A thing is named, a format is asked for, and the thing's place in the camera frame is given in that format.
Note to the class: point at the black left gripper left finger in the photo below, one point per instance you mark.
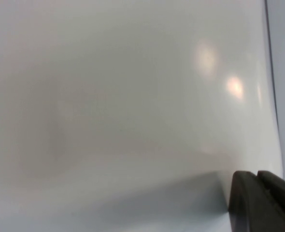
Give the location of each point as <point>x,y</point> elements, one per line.
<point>245,205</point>

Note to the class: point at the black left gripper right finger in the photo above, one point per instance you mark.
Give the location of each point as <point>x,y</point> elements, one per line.
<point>277,191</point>

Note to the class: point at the white brochure book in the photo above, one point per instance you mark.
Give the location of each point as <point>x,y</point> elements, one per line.
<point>123,96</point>

